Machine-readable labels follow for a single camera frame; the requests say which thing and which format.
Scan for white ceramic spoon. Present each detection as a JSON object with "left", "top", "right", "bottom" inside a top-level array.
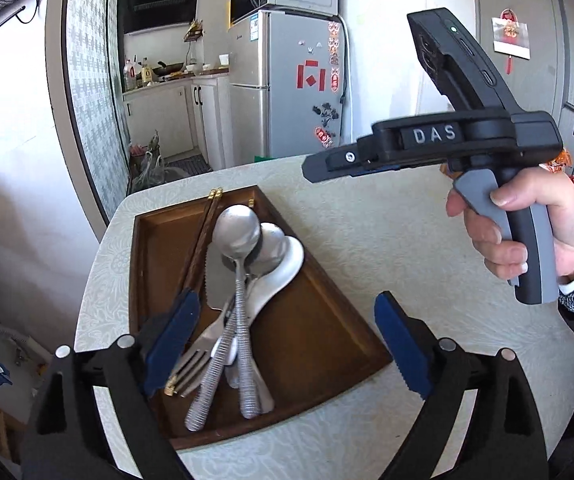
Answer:
[{"left": 224, "top": 235, "right": 306, "bottom": 413}]

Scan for dark floor mat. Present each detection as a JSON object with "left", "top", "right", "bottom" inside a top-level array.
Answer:
[{"left": 164, "top": 154, "right": 212, "bottom": 176}]

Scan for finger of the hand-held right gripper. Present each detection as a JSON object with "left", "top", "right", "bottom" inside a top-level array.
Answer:
[
  {"left": 349, "top": 161, "right": 420, "bottom": 177},
  {"left": 302, "top": 146, "right": 372, "bottom": 184}
]

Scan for plastic bags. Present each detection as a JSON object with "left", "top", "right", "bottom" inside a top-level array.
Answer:
[{"left": 129, "top": 130, "right": 188, "bottom": 196}]

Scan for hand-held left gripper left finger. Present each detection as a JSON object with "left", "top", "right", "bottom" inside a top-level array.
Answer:
[{"left": 19, "top": 287, "right": 202, "bottom": 480}]

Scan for red square fridge sticker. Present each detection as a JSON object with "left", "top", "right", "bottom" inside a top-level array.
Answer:
[{"left": 297, "top": 60, "right": 326, "bottom": 92}]

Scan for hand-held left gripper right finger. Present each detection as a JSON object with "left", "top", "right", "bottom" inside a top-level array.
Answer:
[{"left": 373, "top": 290, "right": 552, "bottom": 480}]

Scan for large steel spoon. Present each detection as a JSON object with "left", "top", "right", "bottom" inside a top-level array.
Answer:
[{"left": 212, "top": 204, "right": 262, "bottom": 418}]

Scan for orange snack packet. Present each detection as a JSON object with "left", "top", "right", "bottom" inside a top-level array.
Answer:
[{"left": 542, "top": 150, "right": 574, "bottom": 171}]

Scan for white kitchen cabinet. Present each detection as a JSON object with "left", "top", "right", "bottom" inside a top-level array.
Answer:
[{"left": 122, "top": 75, "right": 232, "bottom": 171}]

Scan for person's right hand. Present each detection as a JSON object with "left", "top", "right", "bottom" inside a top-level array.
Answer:
[{"left": 446, "top": 165, "right": 574, "bottom": 288}]

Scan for brown wooden tray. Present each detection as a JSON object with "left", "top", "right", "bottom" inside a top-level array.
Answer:
[{"left": 129, "top": 185, "right": 392, "bottom": 452}]

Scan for hanging wall calendar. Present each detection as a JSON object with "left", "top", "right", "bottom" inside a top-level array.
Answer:
[{"left": 491, "top": 8, "right": 532, "bottom": 59}]

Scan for clear oil bottle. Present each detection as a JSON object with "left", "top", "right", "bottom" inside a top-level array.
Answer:
[{"left": 123, "top": 57, "right": 140, "bottom": 92}]

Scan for black range hood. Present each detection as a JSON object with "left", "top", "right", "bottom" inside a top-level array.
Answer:
[{"left": 117, "top": 0, "right": 202, "bottom": 36}]

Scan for patterned glass sliding door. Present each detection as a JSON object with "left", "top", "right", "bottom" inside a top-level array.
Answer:
[{"left": 47, "top": 0, "right": 132, "bottom": 228}]

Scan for black flower fridge magnets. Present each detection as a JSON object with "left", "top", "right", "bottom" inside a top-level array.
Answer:
[{"left": 313, "top": 101, "right": 340, "bottom": 122}]

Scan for strip of red mask stickers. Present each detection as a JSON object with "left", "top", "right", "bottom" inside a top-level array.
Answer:
[{"left": 328, "top": 21, "right": 342, "bottom": 93}]

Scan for silver refrigerator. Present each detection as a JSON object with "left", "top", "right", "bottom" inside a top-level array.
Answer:
[{"left": 227, "top": 7, "right": 352, "bottom": 163}]

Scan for steel fork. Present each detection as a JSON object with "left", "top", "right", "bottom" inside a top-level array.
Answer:
[{"left": 167, "top": 295, "right": 238, "bottom": 397}]

